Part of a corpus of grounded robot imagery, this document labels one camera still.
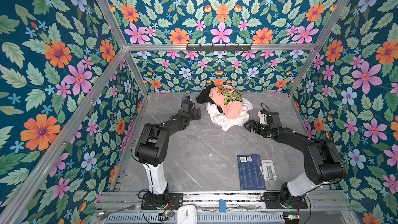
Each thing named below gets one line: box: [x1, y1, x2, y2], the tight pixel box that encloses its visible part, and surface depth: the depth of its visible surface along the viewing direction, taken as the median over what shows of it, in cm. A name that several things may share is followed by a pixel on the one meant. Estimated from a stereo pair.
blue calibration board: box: [236, 154, 267, 191], surface depth 83 cm
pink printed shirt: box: [208, 85, 244, 120], surface depth 107 cm
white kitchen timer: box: [176, 204, 198, 224], surface depth 69 cm
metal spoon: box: [96, 204, 136, 220], surface depth 71 cm
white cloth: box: [205, 97, 254, 132], surface depth 103 cm
